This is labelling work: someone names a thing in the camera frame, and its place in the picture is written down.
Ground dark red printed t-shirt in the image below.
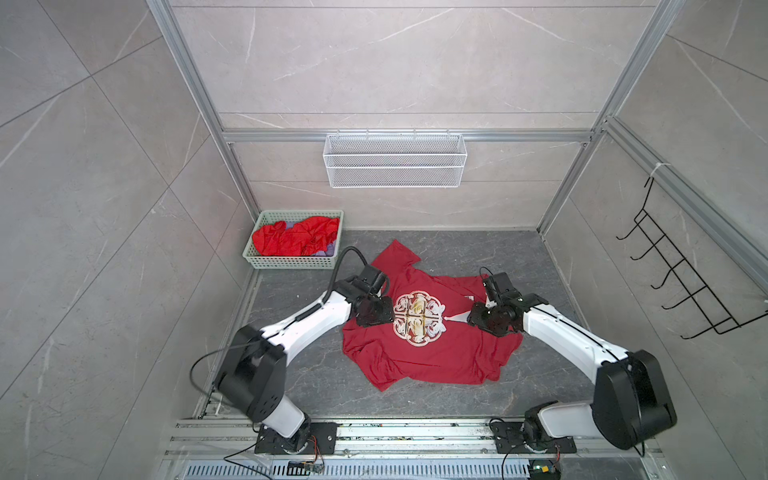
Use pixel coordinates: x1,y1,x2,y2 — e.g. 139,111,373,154
343,240,523,391

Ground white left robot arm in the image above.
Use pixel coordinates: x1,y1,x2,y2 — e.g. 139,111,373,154
214,281,394,442

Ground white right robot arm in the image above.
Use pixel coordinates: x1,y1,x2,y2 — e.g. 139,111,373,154
468,294,678,452

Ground bright red t-shirt in basket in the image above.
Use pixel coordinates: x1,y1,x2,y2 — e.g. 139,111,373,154
251,216,341,257

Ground light green perforated plastic basket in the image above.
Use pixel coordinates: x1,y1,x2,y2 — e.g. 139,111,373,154
242,210,344,269

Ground green circuit board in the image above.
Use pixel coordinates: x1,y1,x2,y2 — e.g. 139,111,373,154
529,460,561,480

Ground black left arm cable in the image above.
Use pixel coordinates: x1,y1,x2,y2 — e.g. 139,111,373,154
188,245,370,409

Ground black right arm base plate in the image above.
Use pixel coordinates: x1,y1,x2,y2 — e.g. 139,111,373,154
488,418,577,454

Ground white wire mesh wall basket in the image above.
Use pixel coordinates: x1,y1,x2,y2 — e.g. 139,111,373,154
323,133,468,189

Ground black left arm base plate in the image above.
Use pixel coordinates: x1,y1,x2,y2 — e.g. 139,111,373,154
254,422,339,456

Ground black wire wall hook rack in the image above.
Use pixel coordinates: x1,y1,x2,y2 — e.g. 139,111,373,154
615,177,767,341

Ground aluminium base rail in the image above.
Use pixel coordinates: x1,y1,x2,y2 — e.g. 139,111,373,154
152,418,675,479

